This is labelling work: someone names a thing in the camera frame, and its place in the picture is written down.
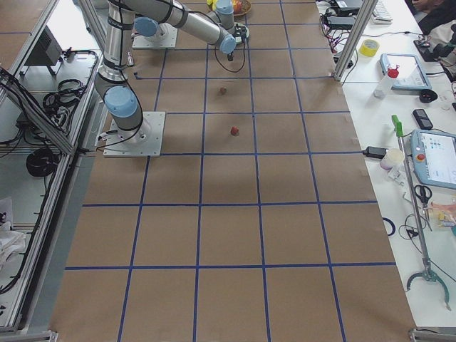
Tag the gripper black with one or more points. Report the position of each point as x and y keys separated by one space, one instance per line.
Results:
x=230 y=55

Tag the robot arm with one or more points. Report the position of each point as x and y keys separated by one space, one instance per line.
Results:
x=152 y=19
x=112 y=84

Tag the red yellow apple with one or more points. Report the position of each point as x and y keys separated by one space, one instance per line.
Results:
x=237 y=6

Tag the brown wicker basket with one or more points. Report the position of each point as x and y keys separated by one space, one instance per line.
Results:
x=246 y=7

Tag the yellow banana bunch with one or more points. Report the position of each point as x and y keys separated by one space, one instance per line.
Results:
x=211 y=4

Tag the yellow tape roll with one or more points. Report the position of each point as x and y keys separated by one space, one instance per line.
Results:
x=369 y=47

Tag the red capped clear bottle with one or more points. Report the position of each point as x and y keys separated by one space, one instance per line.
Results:
x=385 y=85

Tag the blue teach pendant far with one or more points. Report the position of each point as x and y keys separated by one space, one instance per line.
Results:
x=412 y=75

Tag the blue teach pendant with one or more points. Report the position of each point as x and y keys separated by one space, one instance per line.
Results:
x=412 y=75
x=433 y=156

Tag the black power adapter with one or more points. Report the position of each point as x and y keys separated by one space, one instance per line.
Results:
x=375 y=152

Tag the white paper cup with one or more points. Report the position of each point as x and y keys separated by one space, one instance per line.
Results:
x=392 y=158

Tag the black remote control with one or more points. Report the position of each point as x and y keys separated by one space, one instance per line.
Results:
x=422 y=119

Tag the blue teach pendant near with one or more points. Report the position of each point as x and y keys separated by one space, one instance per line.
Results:
x=433 y=156

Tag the long reach grabber tool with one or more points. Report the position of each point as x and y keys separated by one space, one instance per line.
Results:
x=427 y=273

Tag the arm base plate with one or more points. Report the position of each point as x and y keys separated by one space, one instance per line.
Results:
x=145 y=142
x=164 y=38

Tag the aluminium frame post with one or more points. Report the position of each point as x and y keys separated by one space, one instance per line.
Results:
x=361 y=21

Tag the black handled scissors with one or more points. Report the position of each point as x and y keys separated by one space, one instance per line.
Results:
x=424 y=193

